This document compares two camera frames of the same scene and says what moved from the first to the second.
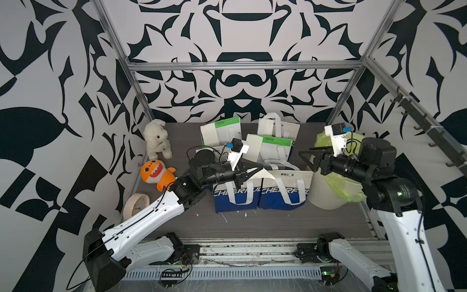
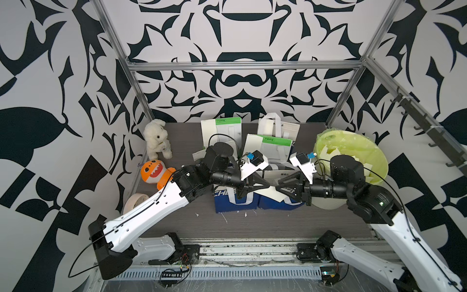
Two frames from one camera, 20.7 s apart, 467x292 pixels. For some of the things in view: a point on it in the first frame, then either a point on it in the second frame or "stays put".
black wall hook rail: (437, 134) stays put
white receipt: (255, 143) to (272, 193)
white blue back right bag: (271, 125) stays put
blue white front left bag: (228, 198) stays put
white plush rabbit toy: (157, 139) stays put
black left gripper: (243, 172) to (245, 184)
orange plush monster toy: (154, 171) stays put
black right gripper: (325, 155) to (301, 185)
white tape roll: (134, 202) stays put
